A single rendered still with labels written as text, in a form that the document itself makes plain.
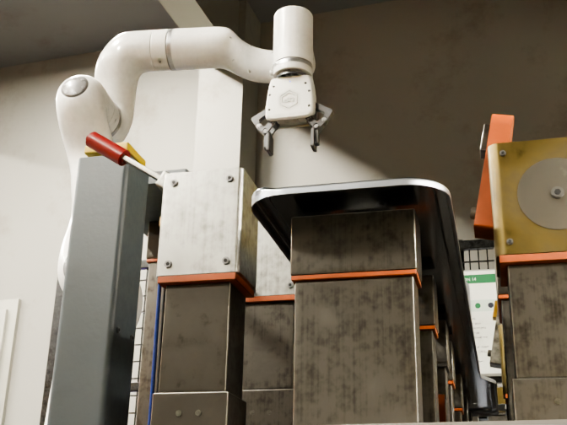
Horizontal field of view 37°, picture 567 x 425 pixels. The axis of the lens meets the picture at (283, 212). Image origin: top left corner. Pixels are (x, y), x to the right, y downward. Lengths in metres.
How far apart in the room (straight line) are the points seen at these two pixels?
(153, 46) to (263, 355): 0.93
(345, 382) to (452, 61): 4.65
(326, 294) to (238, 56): 1.12
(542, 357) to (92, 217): 0.55
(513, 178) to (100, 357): 0.49
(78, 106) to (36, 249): 4.16
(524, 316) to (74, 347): 0.51
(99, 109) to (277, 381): 0.85
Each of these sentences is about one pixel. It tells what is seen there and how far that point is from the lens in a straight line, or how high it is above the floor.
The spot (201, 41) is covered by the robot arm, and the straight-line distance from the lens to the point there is 1.84.
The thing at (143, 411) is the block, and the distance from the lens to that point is 1.24.
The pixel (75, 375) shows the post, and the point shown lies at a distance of 1.01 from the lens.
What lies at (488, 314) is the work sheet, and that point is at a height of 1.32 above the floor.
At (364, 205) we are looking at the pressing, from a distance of 0.83.
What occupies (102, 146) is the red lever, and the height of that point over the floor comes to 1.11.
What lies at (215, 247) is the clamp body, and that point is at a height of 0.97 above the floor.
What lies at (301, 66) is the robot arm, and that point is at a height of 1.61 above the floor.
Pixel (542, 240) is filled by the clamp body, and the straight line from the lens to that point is 0.82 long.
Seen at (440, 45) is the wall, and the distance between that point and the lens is 5.44.
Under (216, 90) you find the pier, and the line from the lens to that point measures 5.39.
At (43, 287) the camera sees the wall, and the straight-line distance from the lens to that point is 5.76.
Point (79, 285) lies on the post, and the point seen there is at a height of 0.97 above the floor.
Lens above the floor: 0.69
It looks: 22 degrees up
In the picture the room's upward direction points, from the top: 1 degrees clockwise
